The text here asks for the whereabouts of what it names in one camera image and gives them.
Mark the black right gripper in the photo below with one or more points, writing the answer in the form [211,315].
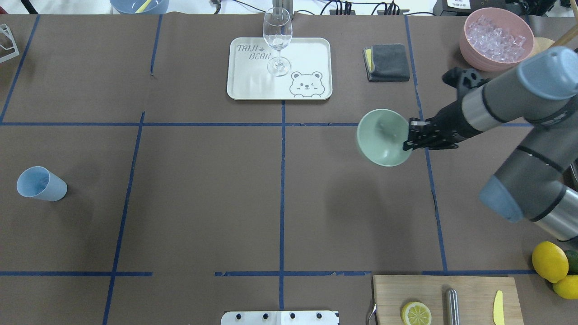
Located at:
[447,123]

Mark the light green bowl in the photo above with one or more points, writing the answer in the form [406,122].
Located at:
[380,137]

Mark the light blue plastic cup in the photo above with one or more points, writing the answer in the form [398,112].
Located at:
[39,183]

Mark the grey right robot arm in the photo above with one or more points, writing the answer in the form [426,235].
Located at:
[541,91]

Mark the pink bowl of ice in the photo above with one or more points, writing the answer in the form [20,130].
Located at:
[494,39]

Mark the blue bowl with fork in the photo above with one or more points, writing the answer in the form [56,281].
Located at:
[140,6]

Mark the grey folded cloth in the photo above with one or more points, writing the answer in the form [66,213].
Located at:
[386,63]

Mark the wooden round stand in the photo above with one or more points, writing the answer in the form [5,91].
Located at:
[540,44]

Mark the white bear serving tray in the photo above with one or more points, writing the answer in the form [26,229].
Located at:
[303,74]

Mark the wooden cutting board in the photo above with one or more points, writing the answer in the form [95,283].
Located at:
[475,298]

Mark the whole yellow lemon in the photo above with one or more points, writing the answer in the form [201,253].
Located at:
[550,262]

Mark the green lime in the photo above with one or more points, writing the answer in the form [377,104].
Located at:
[572,257]

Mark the lemon half slice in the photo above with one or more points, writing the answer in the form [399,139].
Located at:
[416,313]

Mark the yellow plastic knife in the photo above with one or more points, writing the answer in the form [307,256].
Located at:
[498,308]

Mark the clear wine glass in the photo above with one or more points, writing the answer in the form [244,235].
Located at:
[277,32]

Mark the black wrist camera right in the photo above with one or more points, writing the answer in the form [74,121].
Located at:
[463,79]

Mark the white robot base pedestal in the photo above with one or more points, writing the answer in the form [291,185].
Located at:
[323,317]

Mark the white wire cup rack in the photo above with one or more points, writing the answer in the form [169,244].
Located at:
[8,45]

